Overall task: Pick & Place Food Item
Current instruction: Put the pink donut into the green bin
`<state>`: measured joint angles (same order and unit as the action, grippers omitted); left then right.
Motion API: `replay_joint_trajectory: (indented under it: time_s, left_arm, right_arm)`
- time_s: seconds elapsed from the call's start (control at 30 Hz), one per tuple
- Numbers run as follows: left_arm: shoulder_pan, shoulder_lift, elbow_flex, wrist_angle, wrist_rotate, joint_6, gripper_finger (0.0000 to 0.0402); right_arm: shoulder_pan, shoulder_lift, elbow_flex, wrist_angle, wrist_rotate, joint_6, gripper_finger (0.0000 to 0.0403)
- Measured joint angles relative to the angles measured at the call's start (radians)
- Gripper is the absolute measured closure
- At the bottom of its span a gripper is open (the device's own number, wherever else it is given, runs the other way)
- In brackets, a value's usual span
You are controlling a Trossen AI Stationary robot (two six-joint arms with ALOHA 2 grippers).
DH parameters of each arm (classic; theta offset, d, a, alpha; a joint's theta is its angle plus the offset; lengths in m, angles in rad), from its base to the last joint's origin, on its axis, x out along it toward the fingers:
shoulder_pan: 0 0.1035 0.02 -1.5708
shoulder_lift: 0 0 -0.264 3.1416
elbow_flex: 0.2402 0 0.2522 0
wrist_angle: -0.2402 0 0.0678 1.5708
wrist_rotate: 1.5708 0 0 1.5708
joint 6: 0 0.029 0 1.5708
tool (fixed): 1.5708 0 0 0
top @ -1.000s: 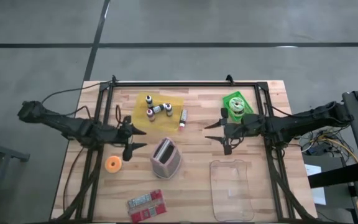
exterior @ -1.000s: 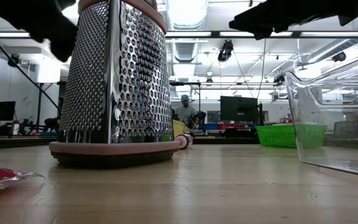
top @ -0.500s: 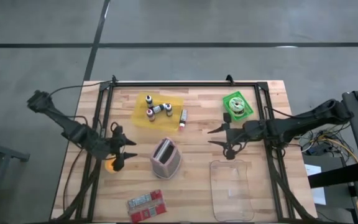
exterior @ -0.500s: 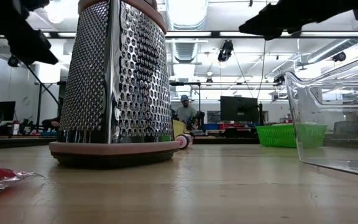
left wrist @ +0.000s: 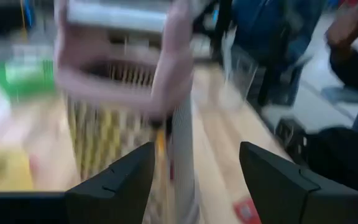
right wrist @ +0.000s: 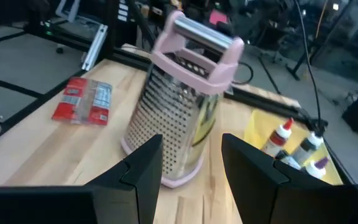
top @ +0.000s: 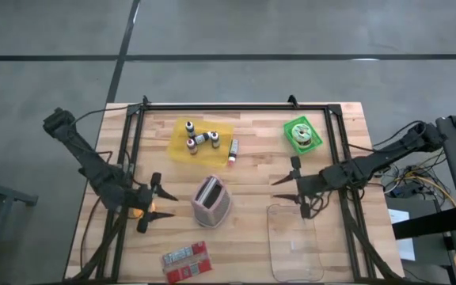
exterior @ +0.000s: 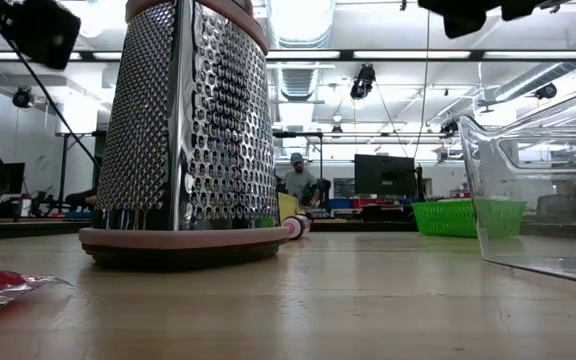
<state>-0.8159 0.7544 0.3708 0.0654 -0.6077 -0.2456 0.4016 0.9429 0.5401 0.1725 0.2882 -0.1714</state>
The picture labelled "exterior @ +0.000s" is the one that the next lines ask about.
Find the white container red cap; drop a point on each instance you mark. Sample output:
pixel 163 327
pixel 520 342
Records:
pixel 24 205

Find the black hanging ceiling camera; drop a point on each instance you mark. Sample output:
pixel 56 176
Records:
pixel 363 80

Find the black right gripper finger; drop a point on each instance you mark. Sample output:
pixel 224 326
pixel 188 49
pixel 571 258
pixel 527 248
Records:
pixel 463 15

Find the large black monitor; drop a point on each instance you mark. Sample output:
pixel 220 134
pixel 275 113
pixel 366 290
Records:
pixel 383 175

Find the small black monitor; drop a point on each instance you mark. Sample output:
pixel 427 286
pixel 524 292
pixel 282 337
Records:
pixel 4 178

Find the person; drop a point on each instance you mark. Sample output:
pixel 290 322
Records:
pixel 299 180

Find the metal box grater pink rim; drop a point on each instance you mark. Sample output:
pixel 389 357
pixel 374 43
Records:
pixel 183 125

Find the silver ventilation duct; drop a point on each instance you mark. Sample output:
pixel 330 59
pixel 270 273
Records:
pixel 300 20

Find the green round spool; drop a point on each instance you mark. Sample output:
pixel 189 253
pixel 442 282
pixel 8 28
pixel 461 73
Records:
pixel 267 222

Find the green plastic basket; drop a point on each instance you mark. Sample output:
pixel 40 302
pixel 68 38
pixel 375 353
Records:
pixel 443 217

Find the clear plastic bin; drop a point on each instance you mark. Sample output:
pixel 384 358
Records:
pixel 543 240

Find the yellow plastic container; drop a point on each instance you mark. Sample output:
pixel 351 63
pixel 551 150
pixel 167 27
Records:
pixel 288 207

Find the black ceiling spotlight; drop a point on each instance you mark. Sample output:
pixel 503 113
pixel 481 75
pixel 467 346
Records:
pixel 546 91
pixel 22 97

